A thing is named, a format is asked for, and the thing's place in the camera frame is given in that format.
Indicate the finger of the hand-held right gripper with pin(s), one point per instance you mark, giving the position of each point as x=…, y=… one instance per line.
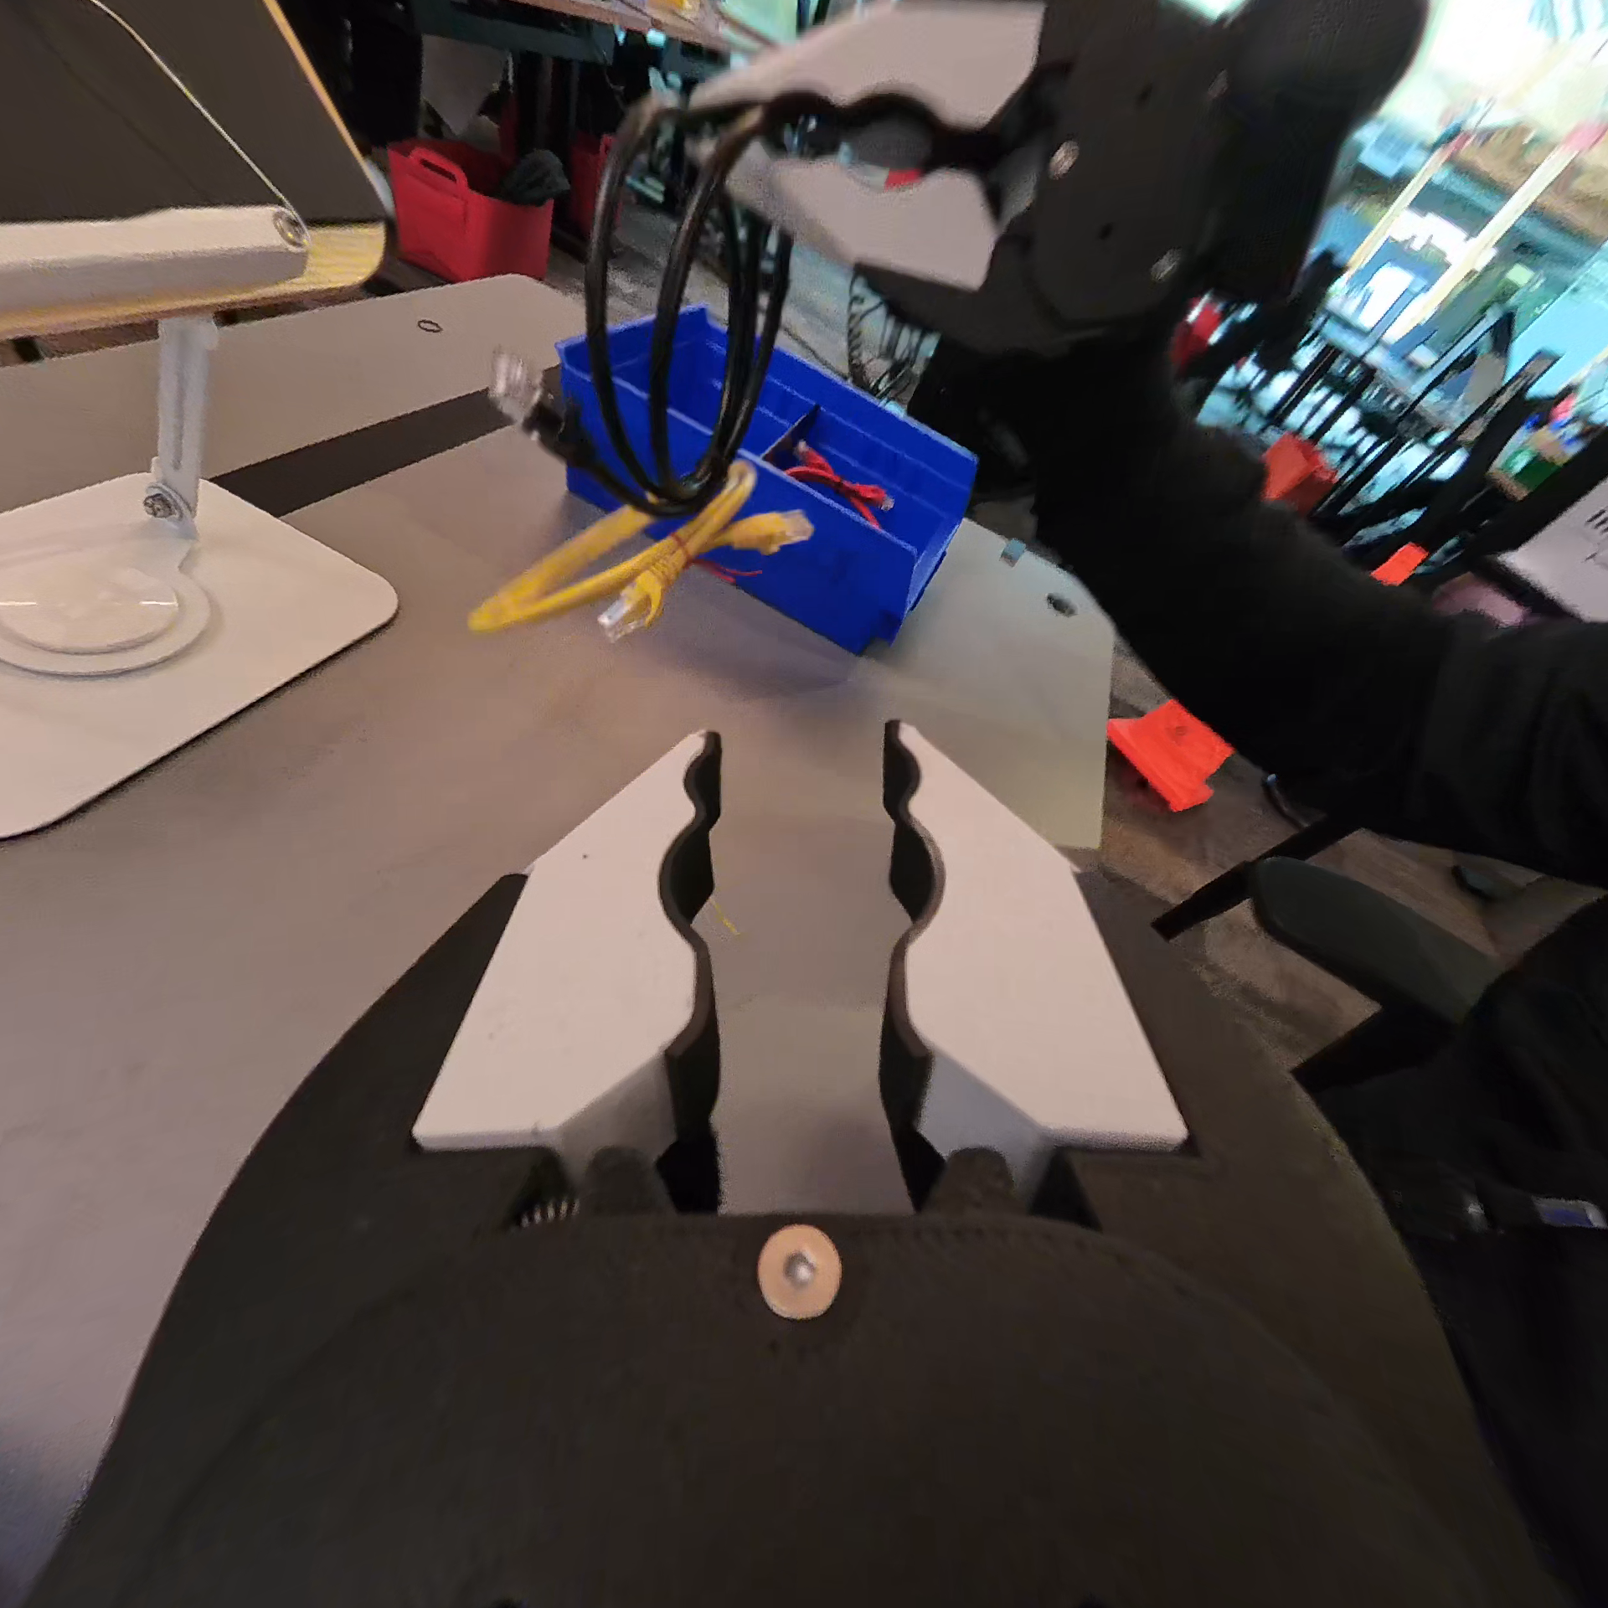
x=877, y=215
x=877, y=49

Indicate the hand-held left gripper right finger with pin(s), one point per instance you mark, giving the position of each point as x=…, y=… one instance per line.
x=1029, y=1004

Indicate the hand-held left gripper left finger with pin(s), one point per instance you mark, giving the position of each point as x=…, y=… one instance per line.
x=563, y=1004

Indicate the yellow twist tie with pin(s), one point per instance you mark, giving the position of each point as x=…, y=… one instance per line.
x=724, y=916

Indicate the blue storage bin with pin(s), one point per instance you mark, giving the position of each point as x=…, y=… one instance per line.
x=867, y=563

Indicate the person's right forearm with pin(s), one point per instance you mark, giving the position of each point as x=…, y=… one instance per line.
x=1255, y=592

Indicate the black bin divider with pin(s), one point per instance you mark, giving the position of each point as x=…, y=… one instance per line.
x=785, y=438

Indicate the orange traffic cone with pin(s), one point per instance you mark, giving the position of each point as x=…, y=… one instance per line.
x=1169, y=752

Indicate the black office chair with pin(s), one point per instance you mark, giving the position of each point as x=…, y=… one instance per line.
x=1368, y=937

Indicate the red twist tie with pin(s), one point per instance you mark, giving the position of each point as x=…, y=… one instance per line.
x=709, y=563

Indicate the red plastic crate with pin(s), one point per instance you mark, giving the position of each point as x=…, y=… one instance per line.
x=466, y=219

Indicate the person's black clothing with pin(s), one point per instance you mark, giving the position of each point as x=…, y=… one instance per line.
x=1508, y=1257

